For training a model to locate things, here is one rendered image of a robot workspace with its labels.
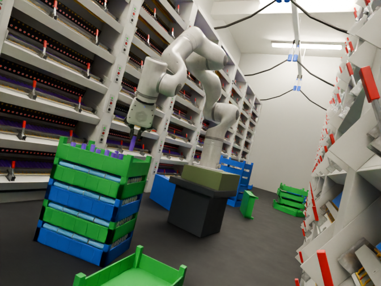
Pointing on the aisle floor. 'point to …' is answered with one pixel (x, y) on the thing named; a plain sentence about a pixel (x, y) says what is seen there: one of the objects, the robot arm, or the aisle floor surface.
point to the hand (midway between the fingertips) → (135, 134)
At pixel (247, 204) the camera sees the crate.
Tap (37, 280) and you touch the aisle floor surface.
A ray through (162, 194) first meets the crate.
